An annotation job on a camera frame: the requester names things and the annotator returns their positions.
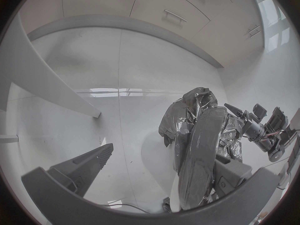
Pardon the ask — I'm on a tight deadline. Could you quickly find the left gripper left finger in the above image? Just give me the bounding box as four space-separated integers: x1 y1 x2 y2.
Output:
48 143 114 198

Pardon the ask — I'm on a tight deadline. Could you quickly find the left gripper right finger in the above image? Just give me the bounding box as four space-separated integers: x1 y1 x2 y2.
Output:
214 158 253 197

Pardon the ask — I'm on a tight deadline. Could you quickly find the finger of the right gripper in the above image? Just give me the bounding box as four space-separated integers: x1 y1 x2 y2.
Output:
224 103 244 118

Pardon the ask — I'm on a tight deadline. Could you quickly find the black plastic bag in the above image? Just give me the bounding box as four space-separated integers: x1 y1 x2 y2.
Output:
158 87 243 211

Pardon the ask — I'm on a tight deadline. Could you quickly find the white wardrobe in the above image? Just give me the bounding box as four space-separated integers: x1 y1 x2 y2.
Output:
19 0 266 69

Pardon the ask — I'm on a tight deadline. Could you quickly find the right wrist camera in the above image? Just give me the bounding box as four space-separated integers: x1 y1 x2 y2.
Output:
252 104 268 120

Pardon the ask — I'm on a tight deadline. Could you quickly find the black cable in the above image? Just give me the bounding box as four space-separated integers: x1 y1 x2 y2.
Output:
104 203 151 214

